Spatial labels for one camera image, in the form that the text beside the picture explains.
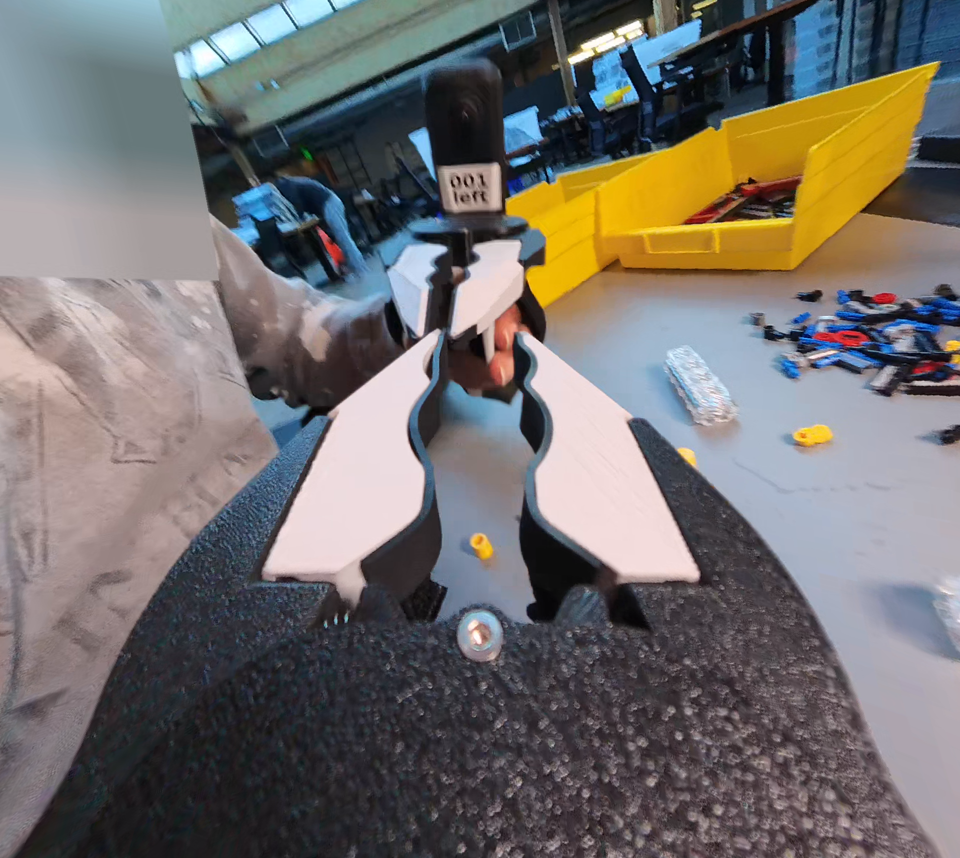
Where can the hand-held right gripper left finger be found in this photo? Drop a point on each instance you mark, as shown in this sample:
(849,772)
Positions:
(345,498)

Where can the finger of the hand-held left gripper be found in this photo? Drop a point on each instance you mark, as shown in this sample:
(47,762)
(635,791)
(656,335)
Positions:
(491,281)
(411,288)

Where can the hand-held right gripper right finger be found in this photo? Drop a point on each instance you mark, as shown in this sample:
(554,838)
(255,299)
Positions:
(607,498)

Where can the person's left forearm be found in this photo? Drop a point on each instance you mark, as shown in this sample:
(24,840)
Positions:
(315,341)

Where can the grey desk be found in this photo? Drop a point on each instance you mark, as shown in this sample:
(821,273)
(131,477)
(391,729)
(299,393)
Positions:
(787,521)

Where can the black desk mat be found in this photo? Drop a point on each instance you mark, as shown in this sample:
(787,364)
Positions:
(922,198)

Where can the person's left hand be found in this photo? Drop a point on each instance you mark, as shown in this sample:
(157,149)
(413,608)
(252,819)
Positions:
(495,374)

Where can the yellow storage bin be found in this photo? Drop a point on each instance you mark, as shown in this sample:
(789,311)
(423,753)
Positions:
(825,146)
(555,228)

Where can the orange traffic cone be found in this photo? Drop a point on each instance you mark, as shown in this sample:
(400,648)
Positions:
(330,247)

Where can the black office chair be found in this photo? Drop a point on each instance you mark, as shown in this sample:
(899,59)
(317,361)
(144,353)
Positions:
(596,108)
(652,93)

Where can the clear plastic building piece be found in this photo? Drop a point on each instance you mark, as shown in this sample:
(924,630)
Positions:
(701,386)
(949,614)

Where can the ceiling light panel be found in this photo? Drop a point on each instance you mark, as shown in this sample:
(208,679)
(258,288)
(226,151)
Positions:
(600,41)

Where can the yellow piston with cross mark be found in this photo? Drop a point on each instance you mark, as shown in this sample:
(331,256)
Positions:
(812,435)

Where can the heap of red black parts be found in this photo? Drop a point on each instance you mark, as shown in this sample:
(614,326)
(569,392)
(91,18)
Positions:
(742,198)

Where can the pile of small building parts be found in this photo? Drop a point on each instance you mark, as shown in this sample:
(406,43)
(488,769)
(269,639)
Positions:
(862,341)

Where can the wooden high table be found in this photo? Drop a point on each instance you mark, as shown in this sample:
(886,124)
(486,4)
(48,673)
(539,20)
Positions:
(750,22)

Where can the black pin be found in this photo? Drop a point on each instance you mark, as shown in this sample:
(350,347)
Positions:
(949,434)

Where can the black power adapter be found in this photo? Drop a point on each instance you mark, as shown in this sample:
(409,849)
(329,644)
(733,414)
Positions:
(941,147)

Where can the wall air vent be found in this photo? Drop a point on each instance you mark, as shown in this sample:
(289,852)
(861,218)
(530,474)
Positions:
(517,33)

